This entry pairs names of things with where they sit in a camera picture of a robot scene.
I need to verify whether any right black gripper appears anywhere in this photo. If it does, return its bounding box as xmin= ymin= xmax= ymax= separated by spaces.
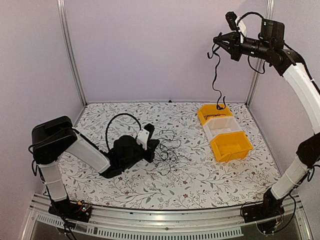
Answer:
xmin=215 ymin=31 xmax=273 ymax=61

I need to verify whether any thick black cable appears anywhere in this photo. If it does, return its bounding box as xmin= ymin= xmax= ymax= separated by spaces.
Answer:
xmin=206 ymin=32 xmax=227 ymax=111

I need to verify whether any long thin black cable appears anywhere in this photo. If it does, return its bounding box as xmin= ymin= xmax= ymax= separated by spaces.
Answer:
xmin=152 ymin=129 xmax=190 ymax=176

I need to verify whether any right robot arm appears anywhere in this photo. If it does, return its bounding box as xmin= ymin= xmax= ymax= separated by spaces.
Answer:
xmin=213 ymin=12 xmax=320 ymax=218

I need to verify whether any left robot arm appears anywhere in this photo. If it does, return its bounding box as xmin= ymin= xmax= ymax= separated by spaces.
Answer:
xmin=28 ymin=116 xmax=160 ymax=217

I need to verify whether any floral table mat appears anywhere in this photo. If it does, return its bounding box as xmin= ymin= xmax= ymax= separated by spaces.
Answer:
xmin=59 ymin=102 xmax=280 ymax=210

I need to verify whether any far yellow bin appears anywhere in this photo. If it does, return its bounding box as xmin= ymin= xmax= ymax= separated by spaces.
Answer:
xmin=197 ymin=104 xmax=233 ymax=126

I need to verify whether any yellow bin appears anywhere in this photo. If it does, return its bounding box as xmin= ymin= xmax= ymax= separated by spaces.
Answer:
xmin=197 ymin=104 xmax=233 ymax=126
xmin=210 ymin=131 xmax=253 ymax=162

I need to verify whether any white translucent bin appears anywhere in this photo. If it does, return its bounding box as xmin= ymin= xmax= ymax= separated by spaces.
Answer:
xmin=202 ymin=116 xmax=243 ymax=141

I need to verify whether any near yellow bin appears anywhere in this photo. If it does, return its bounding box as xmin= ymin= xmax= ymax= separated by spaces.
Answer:
xmin=210 ymin=131 xmax=253 ymax=162

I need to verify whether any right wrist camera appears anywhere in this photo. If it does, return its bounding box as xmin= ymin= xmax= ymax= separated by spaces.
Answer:
xmin=225 ymin=11 xmax=247 ymax=44

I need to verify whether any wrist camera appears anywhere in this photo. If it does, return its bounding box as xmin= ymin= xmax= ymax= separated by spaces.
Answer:
xmin=225 ymin=11 xmax=247 ymax=44
xmin=136 ymin=123 xmax=155 ymax=151

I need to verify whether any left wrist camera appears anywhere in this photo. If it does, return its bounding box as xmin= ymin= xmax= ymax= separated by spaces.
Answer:
xmin=136 ymin=123 xmax=155 ymax=151

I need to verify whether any left arm black hose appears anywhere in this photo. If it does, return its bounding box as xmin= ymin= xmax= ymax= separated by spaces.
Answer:
xmin=104 ymin=112 xmax=143 ymax=153

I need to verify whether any arm black hose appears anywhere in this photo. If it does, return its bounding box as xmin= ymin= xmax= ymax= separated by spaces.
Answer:
xmin=104 ymin=112 xmax=143 ymax=153
xmin=238 ymin=11 xmax=266 ymax=23

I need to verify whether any right arm black hose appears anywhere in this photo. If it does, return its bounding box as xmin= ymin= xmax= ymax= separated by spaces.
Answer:
xmin=238 ymin=11 xmax=266 ymax=23

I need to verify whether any right aluminium frame post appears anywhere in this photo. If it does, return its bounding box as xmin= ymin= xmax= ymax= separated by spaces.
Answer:
xmin=245 ymin=0 xmax=275 ymax=108

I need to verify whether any aluminium frame post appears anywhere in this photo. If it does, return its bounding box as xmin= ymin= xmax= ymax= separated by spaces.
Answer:
xmin=56 ymin=0 xmax=88 ymax=107
xmin=245 ymin=0 xmax=275 ymax=108

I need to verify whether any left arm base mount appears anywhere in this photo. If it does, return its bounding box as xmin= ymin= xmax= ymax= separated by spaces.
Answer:
xmin=46 ymin=187 xmax=93 ymax=223

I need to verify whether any aluminium front rail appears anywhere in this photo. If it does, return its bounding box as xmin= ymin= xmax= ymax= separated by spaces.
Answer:
xmin=21 ymin=193 xmax=315 ymax=240

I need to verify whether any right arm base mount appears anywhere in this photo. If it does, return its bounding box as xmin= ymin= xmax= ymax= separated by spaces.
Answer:
xmin=240 ymin=190 xmax=285 ymax=235

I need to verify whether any left aluminium frame post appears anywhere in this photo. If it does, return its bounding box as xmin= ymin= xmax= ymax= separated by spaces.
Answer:
xmin=56 ymin=0 xmax=88 ymax=107

